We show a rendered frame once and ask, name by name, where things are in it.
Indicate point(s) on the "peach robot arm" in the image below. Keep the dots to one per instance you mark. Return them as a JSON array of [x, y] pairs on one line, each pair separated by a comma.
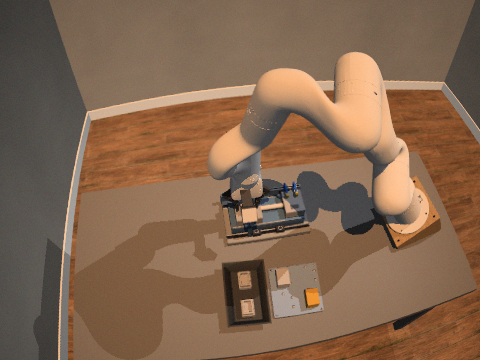
[[355, 122]]

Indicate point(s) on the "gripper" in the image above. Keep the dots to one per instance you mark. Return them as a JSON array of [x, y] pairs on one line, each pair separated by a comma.
[[255, 190]]

